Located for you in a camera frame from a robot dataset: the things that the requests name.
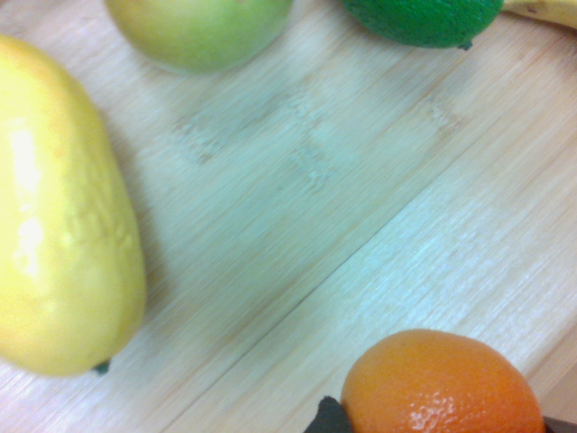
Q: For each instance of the orange tangerine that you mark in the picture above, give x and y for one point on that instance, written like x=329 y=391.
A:
x=433 y=383

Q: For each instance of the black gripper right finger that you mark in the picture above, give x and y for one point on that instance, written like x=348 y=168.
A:
x=561 y=426

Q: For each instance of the green avocado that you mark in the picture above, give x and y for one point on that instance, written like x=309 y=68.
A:
x=419 y=18

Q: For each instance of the large yellow mango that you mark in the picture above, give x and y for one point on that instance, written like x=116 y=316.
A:
x=58 y=216

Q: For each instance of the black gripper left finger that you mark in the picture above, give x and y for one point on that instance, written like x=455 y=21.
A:
x=331 y=417

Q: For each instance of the yellow banana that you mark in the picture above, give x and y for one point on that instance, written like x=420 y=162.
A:
x=547 y=11

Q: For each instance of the green apple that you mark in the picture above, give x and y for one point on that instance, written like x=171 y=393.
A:
x=198 y=31

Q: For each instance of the light bamboo tray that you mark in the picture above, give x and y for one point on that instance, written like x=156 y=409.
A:
x=293 y=180

